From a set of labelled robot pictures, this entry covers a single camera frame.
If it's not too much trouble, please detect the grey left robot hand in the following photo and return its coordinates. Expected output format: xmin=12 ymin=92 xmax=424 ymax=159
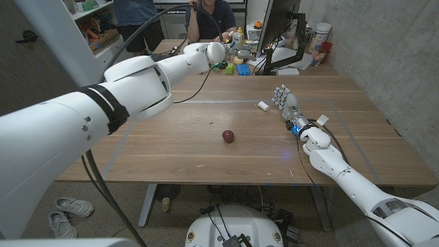
xmin=224 ymin=40 xmax=257 ymax=63

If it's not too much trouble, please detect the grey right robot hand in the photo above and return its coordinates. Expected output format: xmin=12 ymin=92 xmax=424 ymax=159
xmin=271 ymin=84 xmax=310 ymax=134

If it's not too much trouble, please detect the seated person in dark polo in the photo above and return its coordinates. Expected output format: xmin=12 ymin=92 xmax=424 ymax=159
xmin=187 ymin=0 xmax=237 ymax=44

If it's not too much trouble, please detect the black computer monitor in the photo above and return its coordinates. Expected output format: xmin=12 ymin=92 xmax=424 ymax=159
xmin=256 ymin=0 xmax=302 ymax=58

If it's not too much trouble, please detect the red cup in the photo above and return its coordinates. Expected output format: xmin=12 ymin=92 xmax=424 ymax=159
xmin=318 ymin=41 xmax=333 ymax=64

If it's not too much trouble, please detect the white round canister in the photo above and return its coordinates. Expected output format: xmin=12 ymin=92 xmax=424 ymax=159
xmin=307 ymin=22 xmax=333 ymax=54

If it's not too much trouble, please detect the grey table leg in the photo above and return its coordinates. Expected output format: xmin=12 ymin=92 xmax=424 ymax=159
xmin=309 ymin=185 xmax=333 ymax=233
xmin=138 ymin=184 xmax=158 ymax=228

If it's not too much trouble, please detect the standing person in blue shirt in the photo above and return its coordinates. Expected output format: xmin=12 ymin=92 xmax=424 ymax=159
xmin=113 ymin=0 xmax=165 ymax=58

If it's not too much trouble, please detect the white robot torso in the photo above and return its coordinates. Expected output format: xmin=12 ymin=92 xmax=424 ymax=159
xmin=185 ymin=204 xmax=285 ymax=247

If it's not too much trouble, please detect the brown cardboard box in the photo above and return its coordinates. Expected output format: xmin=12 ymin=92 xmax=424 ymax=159
xmin=88 ymin=29 xmax=121 ymax=56

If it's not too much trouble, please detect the small black box on torso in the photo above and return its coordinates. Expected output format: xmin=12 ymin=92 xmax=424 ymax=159
xmin=222 ymin=234 xmax=254 ymax=247

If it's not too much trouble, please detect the black round fan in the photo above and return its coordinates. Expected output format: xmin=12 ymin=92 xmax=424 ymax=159
xmin=154 ymin=184 xmax=182 ymax=202

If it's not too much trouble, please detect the white shelf cabinet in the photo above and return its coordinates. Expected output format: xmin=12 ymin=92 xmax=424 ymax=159
xmin=13 ymin=0 xmax=135 ymax=87

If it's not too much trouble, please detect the grey sneaker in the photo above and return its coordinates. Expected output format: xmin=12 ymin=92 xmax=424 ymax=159
xmin=47 ymin=211 xmax=78 ymax=240
xmin=54 ymin=197 xmax=95 ymax=218

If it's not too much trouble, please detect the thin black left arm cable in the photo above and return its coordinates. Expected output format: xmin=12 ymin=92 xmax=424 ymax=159
xmin=172 ymin=67 xmax=214 ymax=104

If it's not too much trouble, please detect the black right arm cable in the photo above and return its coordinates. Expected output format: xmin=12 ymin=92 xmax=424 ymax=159
xmin=293 ymin=118 xmax=412 ymax=247

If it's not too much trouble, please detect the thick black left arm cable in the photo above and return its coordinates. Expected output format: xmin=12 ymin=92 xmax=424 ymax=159
xmin=81 ymin=3 xmax=224 ymax=247

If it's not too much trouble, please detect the black door handle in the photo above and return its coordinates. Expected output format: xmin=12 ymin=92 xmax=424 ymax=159
xmin=15 ymin=30 xmax=39 ymax=45

